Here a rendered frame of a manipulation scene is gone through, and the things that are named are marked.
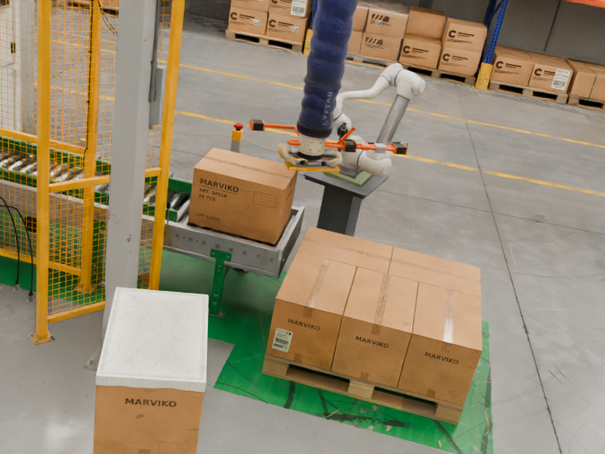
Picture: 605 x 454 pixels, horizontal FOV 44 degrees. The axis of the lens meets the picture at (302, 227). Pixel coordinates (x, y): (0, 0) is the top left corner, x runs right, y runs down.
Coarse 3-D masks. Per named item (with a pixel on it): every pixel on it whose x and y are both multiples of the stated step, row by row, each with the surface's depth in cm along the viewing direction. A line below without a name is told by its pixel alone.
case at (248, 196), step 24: (216, 168) 475; (240, 168) 482; (264, 168) 488; (192, 192) 479; (216, 192) 476; (240, 192) 472; (264, 192) 468; (288, 192) 482; (192, 216) 487; (216, 216) 483; (240, 216) 479; (264, 216) 476; (288, 216) 509; (264, 240) 483
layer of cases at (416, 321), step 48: (336, 240) 504; (288, 288) 439; (336, 288) 448; (384, 288) 458; (432, 288) 467; (480, 288) 477; (288, 336) 437; (336, 336) 430; (384, 336) 424; (432, 336) 420; (480, 336) 428; (384, 384) 437; (432, 384) 431
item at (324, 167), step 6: (288, 162) 466; (300, 162) 464; (306, 162) 469; (324, 162) 467; (288, 168) 459; (294, 168) 460; (300, 168) 461; (306, 168) 462; (312, 168) 463; (318, 168) 465; (324, 168) 466; (330, 168) 468; (336, 168) 469
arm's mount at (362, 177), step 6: (324, 174) 548; (330, 174) 546; (336, 174) 545; (342, 174) 547; (360, 174) 552; (366, 174) 554; (372, 174) 556; (342, 180) 543; (348, 180) 541; (354, 180) 541; (360, 180) 543; (366, 180) 548
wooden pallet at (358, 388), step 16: (272, 368) 449; (288, 368) 457; (320, 368) 442; (304, 384) 449; (320, 384) 449; (336, 384) 451; (352, 384) 442; (368, 384) 440; (368, 400) 444; (384, 400) 445; (400, 400) 447; (432, 400) 435; (432, 416) 440; (448, 416) 438
